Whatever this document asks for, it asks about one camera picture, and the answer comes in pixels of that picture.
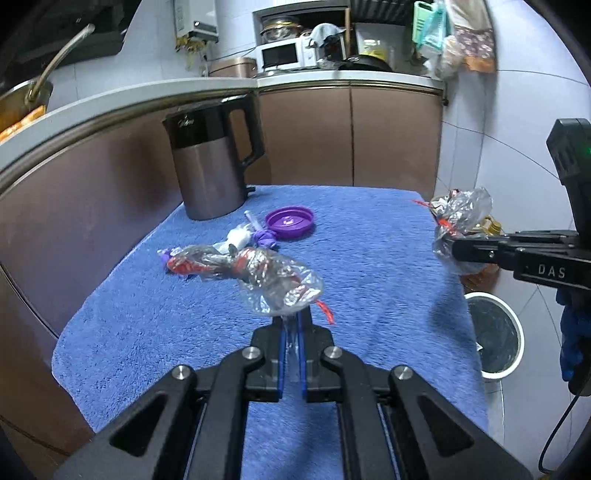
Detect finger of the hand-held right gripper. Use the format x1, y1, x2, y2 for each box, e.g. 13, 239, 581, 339
450, 233, 515, 276

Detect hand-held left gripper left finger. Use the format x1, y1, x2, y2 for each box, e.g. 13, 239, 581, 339
55, 316, 289, 480

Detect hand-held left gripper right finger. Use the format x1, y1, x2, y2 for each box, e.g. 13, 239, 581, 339
295, 309, 534, 480

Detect clear plastic wrapper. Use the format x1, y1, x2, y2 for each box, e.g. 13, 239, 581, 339
412, 187, 494, 275
235, 249, 335, 326

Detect white round trash bin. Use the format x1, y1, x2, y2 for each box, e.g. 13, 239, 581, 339
464, 292, 526, 380

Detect red snack packet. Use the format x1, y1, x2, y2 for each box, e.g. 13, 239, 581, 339
167, 244, 245, 281

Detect person's right hand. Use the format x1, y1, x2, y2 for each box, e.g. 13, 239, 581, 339
556, 288, 591, 381

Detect cooking oil bottle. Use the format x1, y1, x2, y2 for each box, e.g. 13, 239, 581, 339
462, 216, 506, 289

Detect blue towel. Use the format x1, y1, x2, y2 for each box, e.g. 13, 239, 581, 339
52, 185, 490, 480

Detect small white tissue ball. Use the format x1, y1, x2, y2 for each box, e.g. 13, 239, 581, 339
226, 226, 252, 250

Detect purple plastic lid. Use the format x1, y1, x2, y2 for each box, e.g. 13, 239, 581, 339
265, 205, 316, 241

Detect white plastic bag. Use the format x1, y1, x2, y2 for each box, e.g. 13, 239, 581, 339
431, 34, 462, 80

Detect dark steel electric kettle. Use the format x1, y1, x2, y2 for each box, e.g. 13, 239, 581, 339
161, 95, 266, 221

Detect floral hanging apron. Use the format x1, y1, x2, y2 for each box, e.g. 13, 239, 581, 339
445, 0, 497, 73

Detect black frying pan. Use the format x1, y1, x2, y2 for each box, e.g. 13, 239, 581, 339
339, 54, 393, 72

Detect green grater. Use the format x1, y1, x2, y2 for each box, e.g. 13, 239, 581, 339
412, 1, 451, 51

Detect light blue cloth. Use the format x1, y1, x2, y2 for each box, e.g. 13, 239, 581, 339
308, 22, 345, 49

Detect white microwave oven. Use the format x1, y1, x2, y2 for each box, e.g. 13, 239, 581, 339
256, 37, 319, 71

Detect steel pot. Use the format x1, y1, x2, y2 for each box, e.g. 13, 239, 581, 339
261, 16, 303, 42

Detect brown rice cooker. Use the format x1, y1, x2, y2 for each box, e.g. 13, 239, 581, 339
209, 56, 257, 78

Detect brass gas pipes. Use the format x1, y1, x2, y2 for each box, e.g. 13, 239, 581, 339
174, 36, 208, 70

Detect white water heater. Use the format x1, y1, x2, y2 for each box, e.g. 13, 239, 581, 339
173, 0, 219, 38

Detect black range hood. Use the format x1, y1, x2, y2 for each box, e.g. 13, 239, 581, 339
0, 0, 139, 70

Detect black cable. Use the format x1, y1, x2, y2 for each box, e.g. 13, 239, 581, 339
538, 392, 591, 474

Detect brass wok with handle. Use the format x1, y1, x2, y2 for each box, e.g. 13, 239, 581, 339
0, 23, 96, 132

